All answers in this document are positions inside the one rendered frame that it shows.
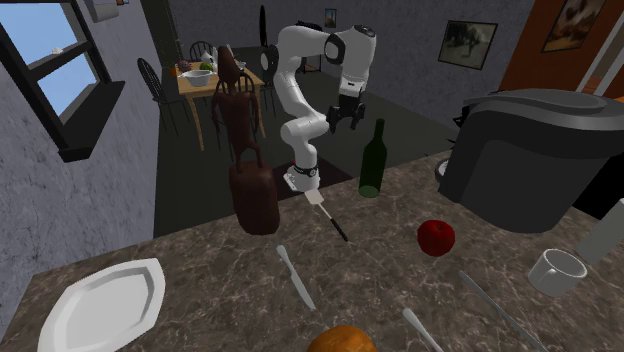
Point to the silver table knife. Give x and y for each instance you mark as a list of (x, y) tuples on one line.
[(296, 280)]

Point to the large black lidded appliance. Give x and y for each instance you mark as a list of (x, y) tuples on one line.
[(526, 161)]

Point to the pale grey box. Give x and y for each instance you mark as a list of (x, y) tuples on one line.
[(602, 234)]

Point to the white mug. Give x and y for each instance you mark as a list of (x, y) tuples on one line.
[(551, 280)]

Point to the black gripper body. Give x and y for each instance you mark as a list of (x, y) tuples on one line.
[(348, 104)]

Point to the long silver utensil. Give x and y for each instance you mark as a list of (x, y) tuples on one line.
[(497, 308)]

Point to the dark framed wall picture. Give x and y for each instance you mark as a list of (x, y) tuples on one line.
[(467, 44)]

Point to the black framed window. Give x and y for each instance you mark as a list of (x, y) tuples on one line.
[(73, 117)]

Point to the small wall picture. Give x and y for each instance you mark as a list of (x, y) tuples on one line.
[(330, 18)]

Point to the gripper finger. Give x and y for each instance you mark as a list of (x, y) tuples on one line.
[(360, 118), (333, 122)]

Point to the red apple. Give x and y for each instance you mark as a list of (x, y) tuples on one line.
[(436, 238)]

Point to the brown figure statue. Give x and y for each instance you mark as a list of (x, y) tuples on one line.
[(253, 195)]

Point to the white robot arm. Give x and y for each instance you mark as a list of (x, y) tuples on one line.
[(298, 92)]

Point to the orange round fruit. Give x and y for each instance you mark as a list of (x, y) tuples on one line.
[(341, 341)]

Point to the wooden dining table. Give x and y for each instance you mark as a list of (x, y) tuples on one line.
[(195, 90)]

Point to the dark green glass bottle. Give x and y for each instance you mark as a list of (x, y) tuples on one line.
[(373, 163)]

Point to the white angular plate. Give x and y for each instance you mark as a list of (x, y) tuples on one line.
[(102, 307)]

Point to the brown framed wall picture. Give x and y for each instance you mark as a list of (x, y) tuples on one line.
[(575, 24)]

